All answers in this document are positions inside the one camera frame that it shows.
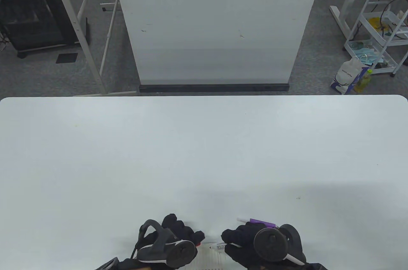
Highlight person's left hand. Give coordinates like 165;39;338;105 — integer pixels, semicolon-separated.
161;214;205;248

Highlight yellow-green bottle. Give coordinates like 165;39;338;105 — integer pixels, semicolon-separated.
354;69;373;93

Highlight white metal frame stand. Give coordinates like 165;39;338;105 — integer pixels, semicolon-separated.
48;0;137;97

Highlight white utility cart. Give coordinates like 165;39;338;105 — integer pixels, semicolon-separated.
344;0;408;77

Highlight person's right hand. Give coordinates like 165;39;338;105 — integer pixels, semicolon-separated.
221;221;307;270

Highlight yellow item on cart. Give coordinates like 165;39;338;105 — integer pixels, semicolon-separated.
368;18;388;31

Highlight white desk leg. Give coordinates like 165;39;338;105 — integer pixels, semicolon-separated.
329;0;365;40

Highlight white paper with heart outline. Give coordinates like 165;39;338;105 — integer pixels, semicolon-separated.
191;244;229;270

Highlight teal face masks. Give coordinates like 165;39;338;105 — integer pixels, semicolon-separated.
349;40;384;63

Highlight black cabinet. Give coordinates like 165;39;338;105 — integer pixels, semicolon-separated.
0;0;80;58

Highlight grey left wrist tracker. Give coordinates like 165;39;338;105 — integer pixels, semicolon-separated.
131;219;198;268

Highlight black floor plate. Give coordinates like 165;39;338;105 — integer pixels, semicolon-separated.
56;53;78;64

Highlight white partition board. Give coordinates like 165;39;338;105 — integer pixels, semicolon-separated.
110;0;326;85

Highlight black board base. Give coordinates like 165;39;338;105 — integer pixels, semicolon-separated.
139;84;290;93

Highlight white plastic bag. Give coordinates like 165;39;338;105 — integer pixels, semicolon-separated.
330;56;364;95

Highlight purple glitter glue pen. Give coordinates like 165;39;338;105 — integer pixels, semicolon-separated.
237;217;278;229

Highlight white marker with red cap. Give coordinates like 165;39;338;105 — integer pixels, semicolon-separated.
209;242;305;266

